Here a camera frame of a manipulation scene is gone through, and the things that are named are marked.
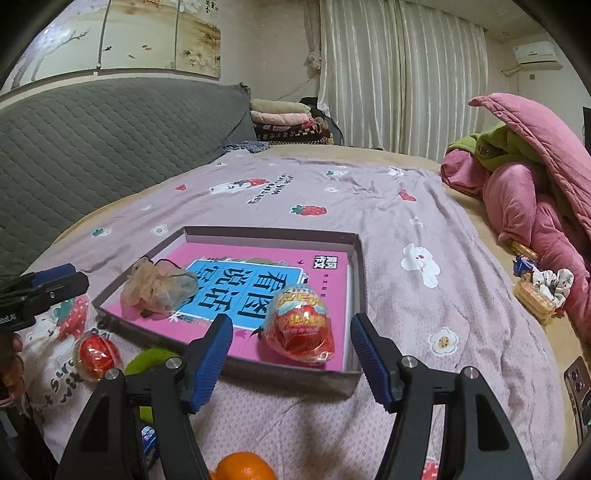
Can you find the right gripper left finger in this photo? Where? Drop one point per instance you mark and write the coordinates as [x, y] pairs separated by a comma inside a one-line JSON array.
[[106, 441]]

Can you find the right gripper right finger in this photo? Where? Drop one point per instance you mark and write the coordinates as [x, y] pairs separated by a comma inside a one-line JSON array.
[[479, 441]]

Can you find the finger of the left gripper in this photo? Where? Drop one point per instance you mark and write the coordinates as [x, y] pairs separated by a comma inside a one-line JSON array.
[[50, 272], [33, 294]]

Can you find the blue cookie packet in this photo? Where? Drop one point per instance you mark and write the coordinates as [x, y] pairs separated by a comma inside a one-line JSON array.
[[150, 449]]

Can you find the red white toy egg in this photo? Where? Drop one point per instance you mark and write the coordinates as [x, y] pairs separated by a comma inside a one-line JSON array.
[[94, 355]]

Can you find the orange tangerine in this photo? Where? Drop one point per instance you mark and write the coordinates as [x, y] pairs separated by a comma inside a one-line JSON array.
[[243, 466]]

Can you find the red toy egg blue top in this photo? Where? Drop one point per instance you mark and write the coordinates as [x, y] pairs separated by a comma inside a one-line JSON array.
[[298, 326]]

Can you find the person's left hand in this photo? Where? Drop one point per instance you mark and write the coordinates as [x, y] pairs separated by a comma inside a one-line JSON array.
[[12, 369]]

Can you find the grey quilted headboard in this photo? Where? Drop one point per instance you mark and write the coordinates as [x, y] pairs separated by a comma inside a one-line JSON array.
[[69, 151]]

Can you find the white patterned scrunchie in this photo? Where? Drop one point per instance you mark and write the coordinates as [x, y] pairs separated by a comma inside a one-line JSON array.
[[555, 287]]

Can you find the blue candy wrapper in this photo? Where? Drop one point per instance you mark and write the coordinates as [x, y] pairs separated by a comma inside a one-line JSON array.
[[523, 265]]

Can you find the pink and blue book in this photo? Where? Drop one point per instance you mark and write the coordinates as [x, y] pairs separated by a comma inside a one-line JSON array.
[[240, 281]]

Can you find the grey cardboard box tray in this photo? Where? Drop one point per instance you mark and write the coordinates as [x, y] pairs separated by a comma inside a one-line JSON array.
[[299, 377]]

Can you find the pink quilted duvet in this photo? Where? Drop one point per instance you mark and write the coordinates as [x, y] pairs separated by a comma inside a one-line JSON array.
[[545, 208]]

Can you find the green garment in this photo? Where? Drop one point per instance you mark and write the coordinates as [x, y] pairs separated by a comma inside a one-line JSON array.
[[497, 147]]

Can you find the stack of folded blankets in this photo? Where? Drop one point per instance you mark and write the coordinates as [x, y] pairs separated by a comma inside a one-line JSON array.
[[282, 122]]

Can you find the black television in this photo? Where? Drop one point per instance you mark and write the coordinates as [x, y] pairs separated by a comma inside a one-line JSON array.
[[587, 128]]

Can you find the white striped curtain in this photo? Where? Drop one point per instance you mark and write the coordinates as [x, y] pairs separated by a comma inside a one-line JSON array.
[[398, 75]]

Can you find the white air conditioner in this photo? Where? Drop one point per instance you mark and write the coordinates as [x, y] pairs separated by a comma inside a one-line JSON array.
[[538, 55]]

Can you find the flower wall painting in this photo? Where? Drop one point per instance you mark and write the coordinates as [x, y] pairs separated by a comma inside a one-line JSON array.
[[111, 35]]

